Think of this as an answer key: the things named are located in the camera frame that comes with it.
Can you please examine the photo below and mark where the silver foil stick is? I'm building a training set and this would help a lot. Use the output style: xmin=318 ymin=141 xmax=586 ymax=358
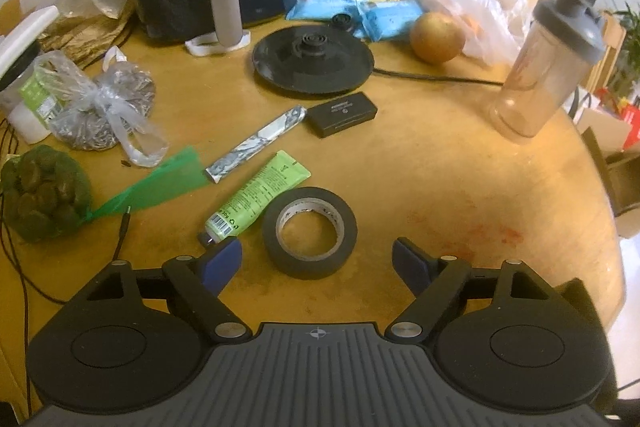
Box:
xmin=205 ymin=105 xmax=307 ymax=183

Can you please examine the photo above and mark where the green cream tube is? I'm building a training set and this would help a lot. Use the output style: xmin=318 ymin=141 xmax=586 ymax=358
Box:
xmin=198 ymin=150 xmax=311 ymax=247

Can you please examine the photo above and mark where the black tape roll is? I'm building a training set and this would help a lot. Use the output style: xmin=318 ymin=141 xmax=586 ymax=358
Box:
xmin=262 ymin=186 xmax=358 ymax=280

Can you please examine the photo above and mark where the small black box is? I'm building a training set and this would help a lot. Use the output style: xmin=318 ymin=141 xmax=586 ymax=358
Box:
xmin=305 ymin=92 xmax=378 ymax=138

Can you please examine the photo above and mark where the green net bag of limes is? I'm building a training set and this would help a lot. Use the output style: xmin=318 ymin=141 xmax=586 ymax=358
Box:
xmin=1 ymin=145 xmax=207 ymax=243

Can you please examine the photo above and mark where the clear bag of seeds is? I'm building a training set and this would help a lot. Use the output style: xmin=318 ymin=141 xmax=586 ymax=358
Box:
xmin=36 ymin=46 xmax=168 ymax=168

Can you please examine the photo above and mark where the white jar with green label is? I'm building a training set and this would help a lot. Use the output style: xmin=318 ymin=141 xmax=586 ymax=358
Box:
xmin=1 ymin=44 xmax=62 ymax=144

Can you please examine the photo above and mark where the yellow onion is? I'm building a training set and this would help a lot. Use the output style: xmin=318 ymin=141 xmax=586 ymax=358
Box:
xmin=409 ymin=12 xmax=466 ymax=65

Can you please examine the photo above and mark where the black kettle base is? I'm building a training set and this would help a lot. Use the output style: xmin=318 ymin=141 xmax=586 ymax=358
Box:
xmin=252 ymin=25 xmax=374 ymax=96

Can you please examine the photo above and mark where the blue wet wipes pack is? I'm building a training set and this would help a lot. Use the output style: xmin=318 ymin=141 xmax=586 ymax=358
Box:
xmin=285 ymin=0 xmax=423 ymax=42

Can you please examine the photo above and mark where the brown paper bag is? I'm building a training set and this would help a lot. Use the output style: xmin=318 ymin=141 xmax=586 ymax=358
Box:
xmin=38 ymin=0 xmax=138 ymax=69

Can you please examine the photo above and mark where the clear shaker bottle grey lid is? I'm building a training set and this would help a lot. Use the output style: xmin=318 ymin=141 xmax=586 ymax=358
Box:
xmin=490 ymin=0 xmax=605 ymax=142

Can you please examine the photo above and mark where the white plastic bag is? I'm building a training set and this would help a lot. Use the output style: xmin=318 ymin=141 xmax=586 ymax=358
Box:
xmin=418 ymin=0 xmax=532 ymax=65

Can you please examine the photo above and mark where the white power strip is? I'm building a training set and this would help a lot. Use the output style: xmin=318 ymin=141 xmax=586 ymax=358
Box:
xmin=0 ymin=5 xmax=60 ymax=76

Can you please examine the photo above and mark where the black audio cable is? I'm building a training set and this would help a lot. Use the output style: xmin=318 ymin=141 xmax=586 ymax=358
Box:
xmin=0 ymin=116 xmax=132 ymax=417

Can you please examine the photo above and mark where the black kettle power cord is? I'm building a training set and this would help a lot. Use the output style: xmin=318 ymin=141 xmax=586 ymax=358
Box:
xmin=372 ymin=67 xmax=506 ymax=88

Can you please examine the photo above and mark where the white strap loop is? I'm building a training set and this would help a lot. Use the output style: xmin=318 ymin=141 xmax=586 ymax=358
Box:
xmin=184 ymin=29 xmax=252 ymax=58

